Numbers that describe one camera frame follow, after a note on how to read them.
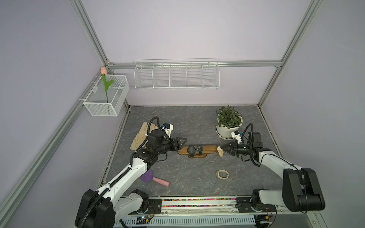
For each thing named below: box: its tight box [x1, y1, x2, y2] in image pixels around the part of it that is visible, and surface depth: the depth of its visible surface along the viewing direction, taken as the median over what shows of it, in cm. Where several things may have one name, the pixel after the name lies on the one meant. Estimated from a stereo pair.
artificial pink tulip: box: [100, 66, 115, 104], surface depth 86 cm
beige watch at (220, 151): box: [216, 145, 224, 157], surface depth 84 cm
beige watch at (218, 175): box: [216, 169, 230, 180], surface depth 84 cm
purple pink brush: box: [140, 169, 170, 187], surface depth 82 cm
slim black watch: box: [196, 145, 204, 156], surface depth 87 cm
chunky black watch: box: [187, 145, 197, 157], surface depth 86 cm
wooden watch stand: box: [177, 145, 218, 159], surface depth 88 cm
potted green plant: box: [215, 104, 243, 141], surface depth 92 cm
